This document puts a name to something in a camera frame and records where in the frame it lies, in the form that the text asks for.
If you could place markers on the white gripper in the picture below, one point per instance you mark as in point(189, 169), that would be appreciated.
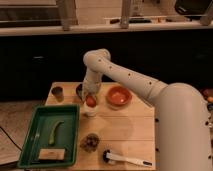
point(91, 84)

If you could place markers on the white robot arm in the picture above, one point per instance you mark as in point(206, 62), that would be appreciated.
point(182, 131)

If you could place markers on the white paper cup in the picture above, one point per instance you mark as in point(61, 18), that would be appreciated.
point(90, 111)

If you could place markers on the small dark cup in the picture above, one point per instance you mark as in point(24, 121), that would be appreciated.
point(57, 92)

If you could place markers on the dark blue bowl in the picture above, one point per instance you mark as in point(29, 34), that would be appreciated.
point(79, 91)

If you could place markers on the orange bowl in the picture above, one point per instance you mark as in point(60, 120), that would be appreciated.
point(118, 96)

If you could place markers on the green cucumber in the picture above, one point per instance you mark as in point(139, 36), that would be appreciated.
point(52, 135)

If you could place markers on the green plastic tray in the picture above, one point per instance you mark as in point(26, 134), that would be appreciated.
point(38, 133)

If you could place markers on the wooden block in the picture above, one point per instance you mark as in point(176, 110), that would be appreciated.
point(51, 154)

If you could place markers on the wooden chair leg left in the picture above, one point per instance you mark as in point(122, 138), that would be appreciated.
point(67, 13)

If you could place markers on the wooden chair leg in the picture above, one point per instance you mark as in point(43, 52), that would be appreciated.
point(125, 14)
point(67, 13)

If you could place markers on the wooden chair leg middle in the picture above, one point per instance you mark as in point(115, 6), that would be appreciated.
point(125, 14)

